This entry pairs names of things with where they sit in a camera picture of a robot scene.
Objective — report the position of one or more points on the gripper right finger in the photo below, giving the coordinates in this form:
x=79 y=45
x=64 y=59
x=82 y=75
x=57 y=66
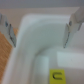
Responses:
x=71 y=28

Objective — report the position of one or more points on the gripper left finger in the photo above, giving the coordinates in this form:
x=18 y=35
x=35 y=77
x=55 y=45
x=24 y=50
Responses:
x=8 y=30

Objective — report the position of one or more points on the white plastic box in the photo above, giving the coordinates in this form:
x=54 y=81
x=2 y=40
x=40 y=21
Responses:
x=40 y=43

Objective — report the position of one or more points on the yellow block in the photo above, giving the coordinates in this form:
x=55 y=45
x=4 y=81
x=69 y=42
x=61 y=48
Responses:
x=57 y=76

